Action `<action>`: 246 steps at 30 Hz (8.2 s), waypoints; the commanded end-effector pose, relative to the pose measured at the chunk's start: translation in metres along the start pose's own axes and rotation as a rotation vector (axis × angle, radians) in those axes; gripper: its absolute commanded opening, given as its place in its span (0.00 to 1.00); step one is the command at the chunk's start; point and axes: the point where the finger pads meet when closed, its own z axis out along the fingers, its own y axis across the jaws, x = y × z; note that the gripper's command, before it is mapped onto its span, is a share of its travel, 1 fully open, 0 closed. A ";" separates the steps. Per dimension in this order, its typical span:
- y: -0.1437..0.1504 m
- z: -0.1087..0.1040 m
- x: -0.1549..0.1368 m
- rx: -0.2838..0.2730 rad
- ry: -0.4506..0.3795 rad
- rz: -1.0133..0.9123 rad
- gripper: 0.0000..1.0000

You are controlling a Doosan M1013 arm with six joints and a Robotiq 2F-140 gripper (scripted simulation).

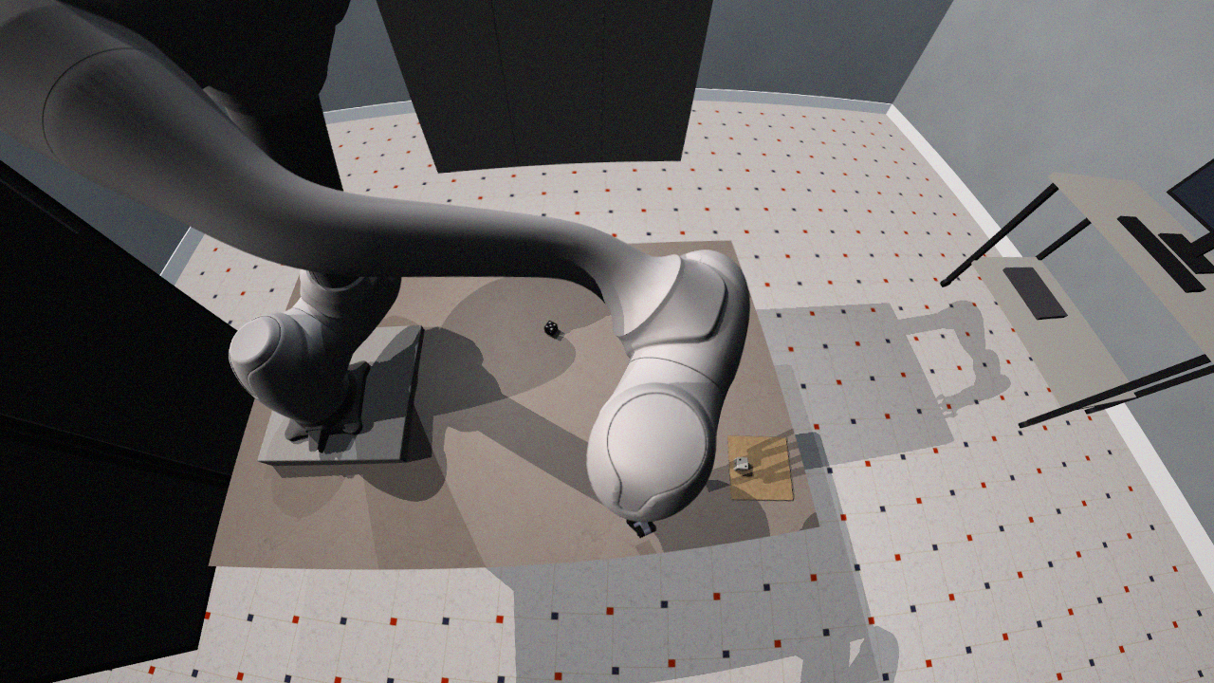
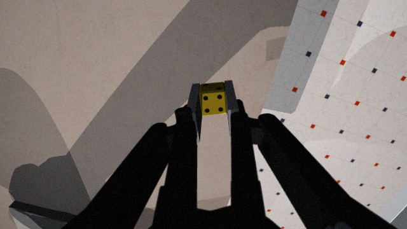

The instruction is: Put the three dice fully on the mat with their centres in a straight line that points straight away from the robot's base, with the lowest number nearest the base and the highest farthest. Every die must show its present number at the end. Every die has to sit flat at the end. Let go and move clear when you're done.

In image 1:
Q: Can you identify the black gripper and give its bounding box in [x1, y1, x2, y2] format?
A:
[626, 520, 656, 537]

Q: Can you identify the tan mat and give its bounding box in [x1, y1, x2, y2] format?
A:
[727, 436, 793, 500]

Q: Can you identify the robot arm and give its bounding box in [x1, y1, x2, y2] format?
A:
[0, 0, 750, 523]

